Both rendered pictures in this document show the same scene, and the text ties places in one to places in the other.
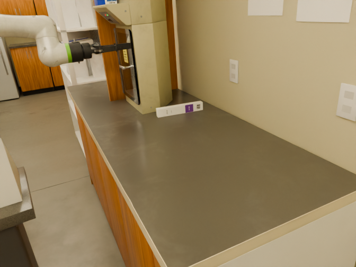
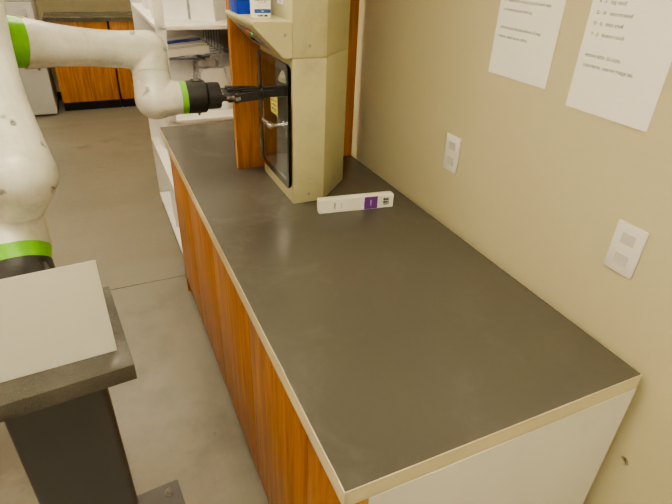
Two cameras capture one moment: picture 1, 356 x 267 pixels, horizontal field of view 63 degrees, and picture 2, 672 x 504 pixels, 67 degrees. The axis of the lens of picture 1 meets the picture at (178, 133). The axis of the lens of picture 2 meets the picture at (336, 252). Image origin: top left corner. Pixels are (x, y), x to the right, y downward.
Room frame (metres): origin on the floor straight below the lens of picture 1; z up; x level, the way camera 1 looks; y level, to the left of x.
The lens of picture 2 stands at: (-0.04, 0.08, 1.69)
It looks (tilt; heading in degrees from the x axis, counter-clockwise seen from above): 31 degrees down; 358
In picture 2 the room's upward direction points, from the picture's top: 2 degrees clockwise
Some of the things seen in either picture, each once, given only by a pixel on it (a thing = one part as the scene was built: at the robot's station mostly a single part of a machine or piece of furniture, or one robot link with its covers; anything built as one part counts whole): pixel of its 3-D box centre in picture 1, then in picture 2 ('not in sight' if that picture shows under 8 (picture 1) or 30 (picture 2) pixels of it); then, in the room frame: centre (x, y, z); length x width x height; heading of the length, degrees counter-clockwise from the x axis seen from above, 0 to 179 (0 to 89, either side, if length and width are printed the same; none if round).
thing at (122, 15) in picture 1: (110, 15); (256, 33); (1.66, 0.31, 1.46); 0.32 x 0.12 x 0.10; 24
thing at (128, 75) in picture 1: (126, 65); (274, 118); (1.68, 0.26, 1.19); 0.30 x 0.01 x 0.40; 24
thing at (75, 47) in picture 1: (76, 51); (196, 95); (1.46, 0.46, 1.31); 0.09 x 0.06 x 0.12; 24
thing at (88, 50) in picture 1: (91, 50); (222, 94); (1.49, 0.40, 1.31); 0.09 x 0.08 x 0.07; 114
